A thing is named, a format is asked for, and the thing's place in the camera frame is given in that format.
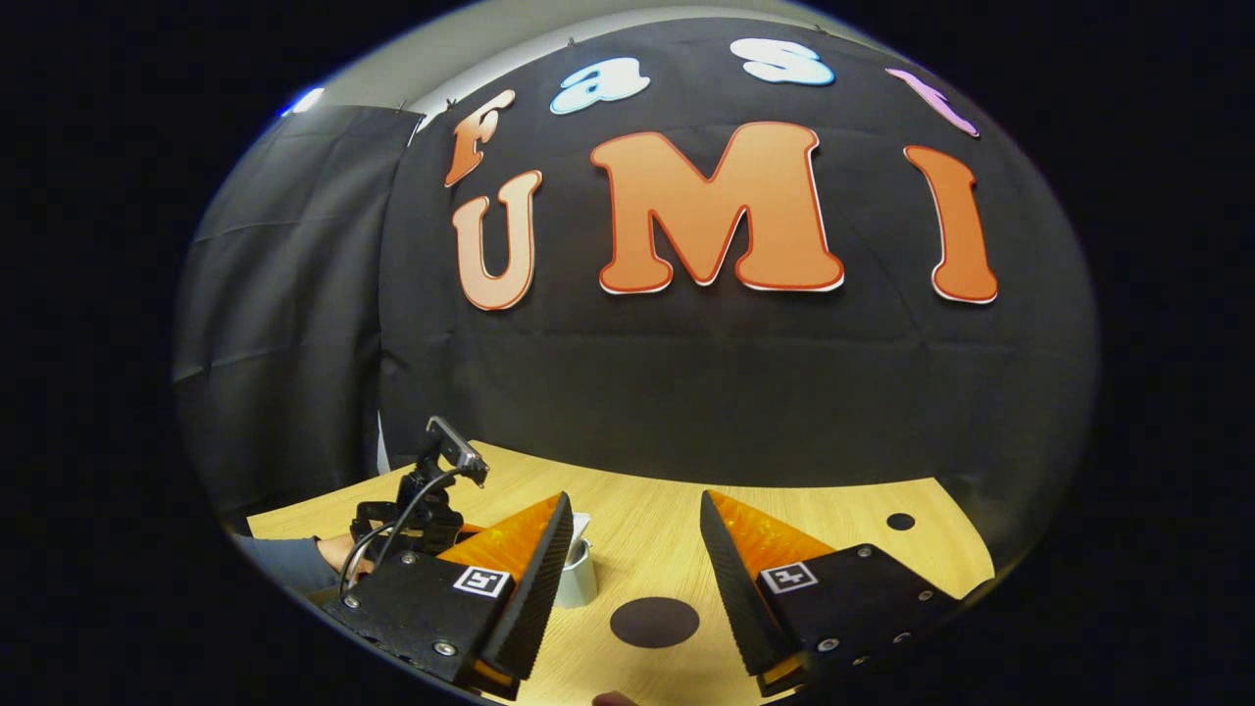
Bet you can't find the black backdrop cloth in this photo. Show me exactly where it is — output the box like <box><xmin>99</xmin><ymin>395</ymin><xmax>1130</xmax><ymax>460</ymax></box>
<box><xmin>172</xmin><ymin>15</ymin><xmax>1099</xmax><ymax>570</ymax></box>

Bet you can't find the dark brown round coaster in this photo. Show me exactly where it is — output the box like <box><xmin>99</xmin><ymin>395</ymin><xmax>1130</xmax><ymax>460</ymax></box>
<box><xmin>610</xmin><ymin>596</ymin><xmax>701</xmax><ymax>650</ymax></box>

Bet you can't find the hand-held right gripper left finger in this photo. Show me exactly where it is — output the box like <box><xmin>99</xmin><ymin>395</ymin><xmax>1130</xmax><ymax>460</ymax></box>
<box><xmin>322</xmin><ymin>490</ymin><xmax>577</xmax><ymax>703</ymax></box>

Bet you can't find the blue cup with wooden handle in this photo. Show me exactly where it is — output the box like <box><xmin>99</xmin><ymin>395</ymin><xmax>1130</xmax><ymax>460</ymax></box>
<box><xmin>554</xmin><ymin>534</ymin><xmax>599</xmax><ymax>610</ymax></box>

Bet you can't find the wooden desktop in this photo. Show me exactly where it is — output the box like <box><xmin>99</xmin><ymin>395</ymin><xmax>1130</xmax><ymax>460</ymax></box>
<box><xmin>245</xmin><ymin>441</ymin><xmax>996</xmax><ymax>706</ymax></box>

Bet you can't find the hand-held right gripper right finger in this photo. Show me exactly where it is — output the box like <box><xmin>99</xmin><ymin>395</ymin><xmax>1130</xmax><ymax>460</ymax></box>
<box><xmin>698</xmin><ymin>489</ymin><xmax>969</xmax><ymax>699</ymax></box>

